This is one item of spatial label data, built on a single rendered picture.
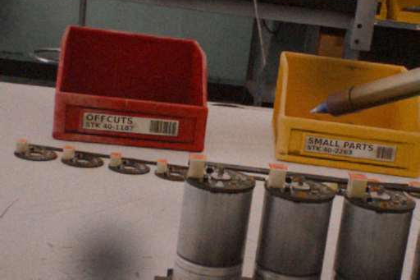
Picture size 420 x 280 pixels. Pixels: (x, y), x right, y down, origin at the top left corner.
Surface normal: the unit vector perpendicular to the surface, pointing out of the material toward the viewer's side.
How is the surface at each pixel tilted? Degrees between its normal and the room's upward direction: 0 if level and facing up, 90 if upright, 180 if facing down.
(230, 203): 90
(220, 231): 90
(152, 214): 0
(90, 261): 0
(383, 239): 90
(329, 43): 91
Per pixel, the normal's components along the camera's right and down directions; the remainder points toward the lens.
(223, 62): 0.12, 0.26
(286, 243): -0.19, 0.22
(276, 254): -0.44, 0.17
